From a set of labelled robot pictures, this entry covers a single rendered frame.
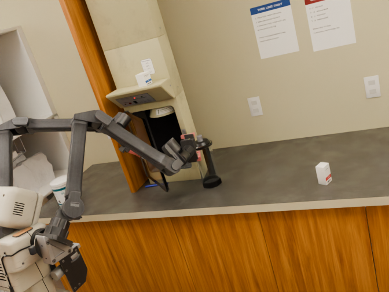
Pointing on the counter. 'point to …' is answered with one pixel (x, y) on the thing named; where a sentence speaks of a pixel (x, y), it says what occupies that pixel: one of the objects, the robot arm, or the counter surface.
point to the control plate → (135, 99)
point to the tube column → (125, 21)
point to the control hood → (161, 86)
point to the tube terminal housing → (158, 55)
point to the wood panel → (100, 79)
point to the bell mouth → (161, 111)
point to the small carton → (143, 79)
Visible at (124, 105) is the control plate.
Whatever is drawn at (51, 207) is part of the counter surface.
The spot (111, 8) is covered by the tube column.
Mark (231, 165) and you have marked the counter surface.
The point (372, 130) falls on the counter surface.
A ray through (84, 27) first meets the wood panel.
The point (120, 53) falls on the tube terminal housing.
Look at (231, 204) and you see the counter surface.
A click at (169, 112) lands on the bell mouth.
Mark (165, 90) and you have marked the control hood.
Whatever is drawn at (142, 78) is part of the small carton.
